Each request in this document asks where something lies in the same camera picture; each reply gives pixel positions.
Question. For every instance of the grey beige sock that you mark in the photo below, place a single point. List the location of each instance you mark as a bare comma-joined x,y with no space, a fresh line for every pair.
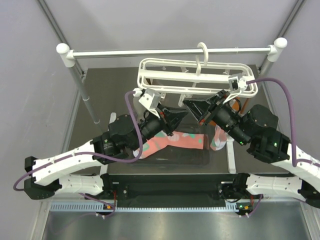
154,82

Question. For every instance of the clear plastic bin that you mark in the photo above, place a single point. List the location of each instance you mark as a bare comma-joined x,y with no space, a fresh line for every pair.
174,156

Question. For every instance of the grey cable duct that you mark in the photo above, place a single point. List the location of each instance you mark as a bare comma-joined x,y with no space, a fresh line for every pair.
101,208

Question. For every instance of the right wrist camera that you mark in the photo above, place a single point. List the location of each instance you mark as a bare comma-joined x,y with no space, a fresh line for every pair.
237,84

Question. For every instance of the orange beige sock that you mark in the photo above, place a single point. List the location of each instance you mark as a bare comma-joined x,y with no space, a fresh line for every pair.
239,104

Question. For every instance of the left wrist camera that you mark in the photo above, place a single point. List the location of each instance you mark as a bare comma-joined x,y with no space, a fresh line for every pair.
150,100

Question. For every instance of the pink patterned sock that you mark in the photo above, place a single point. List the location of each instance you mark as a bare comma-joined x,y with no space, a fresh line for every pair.
219,139
178,139

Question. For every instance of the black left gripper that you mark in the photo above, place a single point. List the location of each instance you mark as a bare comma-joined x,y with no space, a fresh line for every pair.
171,117

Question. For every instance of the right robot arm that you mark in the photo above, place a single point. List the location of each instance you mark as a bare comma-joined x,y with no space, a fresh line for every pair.
258,129

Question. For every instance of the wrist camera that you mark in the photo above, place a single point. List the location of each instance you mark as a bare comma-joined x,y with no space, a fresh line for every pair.
237,84
150,100

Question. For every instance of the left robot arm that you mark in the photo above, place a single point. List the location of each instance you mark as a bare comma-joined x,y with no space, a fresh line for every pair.
122,142

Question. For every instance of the silver clothes rack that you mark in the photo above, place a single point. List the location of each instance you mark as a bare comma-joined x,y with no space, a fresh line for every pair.
69,58

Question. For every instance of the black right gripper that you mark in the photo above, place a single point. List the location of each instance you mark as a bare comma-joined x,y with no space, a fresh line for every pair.
198,108

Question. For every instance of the white plastic clip hanger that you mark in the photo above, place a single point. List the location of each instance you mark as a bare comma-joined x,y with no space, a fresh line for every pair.
188,78

